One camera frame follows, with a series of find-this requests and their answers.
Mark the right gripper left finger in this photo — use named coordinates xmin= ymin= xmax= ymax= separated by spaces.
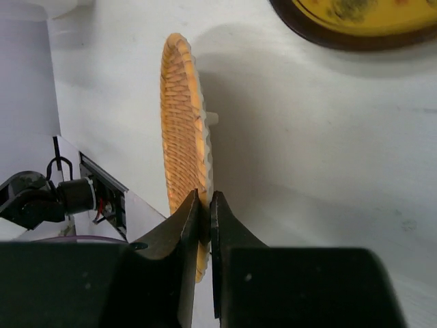
xmin=1 ymin=191 xmax=200 ymax=327

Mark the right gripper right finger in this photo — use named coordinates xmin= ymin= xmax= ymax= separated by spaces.
xmin=210 ymin=191 xmax=406 ymax=327

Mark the woven bamboo round tray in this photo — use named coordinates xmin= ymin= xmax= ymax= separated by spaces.
xmin=159 ymin=32 xmax=219 ymax=284

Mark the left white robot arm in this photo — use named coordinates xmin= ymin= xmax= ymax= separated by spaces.
xmin=1 ymin=171 xmax=98 ymax=230

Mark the white plastic bin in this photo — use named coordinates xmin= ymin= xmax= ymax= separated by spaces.
xmin=32 ymin=0 xmax=95 ymax=20

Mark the yellow patterned plate dark rim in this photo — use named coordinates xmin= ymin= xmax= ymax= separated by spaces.
xmin=270 ymin=0 xmax=436 ymax=52

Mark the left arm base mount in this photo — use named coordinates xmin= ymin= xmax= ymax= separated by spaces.
xmin=46 ymin=135 xmax=128 ymax=242

